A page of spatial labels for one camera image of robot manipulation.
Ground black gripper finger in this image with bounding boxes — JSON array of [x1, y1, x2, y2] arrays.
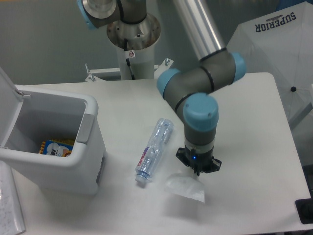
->
[[176, 147, 196, 174], [195, 158, 222, 176]]

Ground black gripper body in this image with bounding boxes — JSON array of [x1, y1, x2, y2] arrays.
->
[[196, 148, 214, 170]]

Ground white plastic wrapper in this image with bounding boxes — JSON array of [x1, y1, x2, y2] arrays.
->
[[164, 173, 205, 203]]

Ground crushed clear plastic bottle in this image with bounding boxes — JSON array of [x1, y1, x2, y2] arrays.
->
[[135, 118, 174, 187]]

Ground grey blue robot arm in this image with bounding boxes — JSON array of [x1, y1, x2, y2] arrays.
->
[[77, 0, 246, 174]]

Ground white trash can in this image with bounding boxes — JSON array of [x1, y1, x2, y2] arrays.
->
[[0, 71, 106, 195]]

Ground black device at edge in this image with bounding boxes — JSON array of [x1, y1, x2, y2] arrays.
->
[[295, 198, 313, 224]]

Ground blue snack package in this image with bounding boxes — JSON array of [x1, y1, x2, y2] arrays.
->
[[39, 139, 75, 157]]

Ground white umbrella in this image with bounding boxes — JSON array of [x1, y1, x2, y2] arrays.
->
[[227, 1, 313, 119]]

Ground white metal mounting bracket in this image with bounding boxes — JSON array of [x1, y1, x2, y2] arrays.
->
[[85, 58, 174, 82]]

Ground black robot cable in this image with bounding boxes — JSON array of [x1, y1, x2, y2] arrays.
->
[[123, 38, 135, 80]]

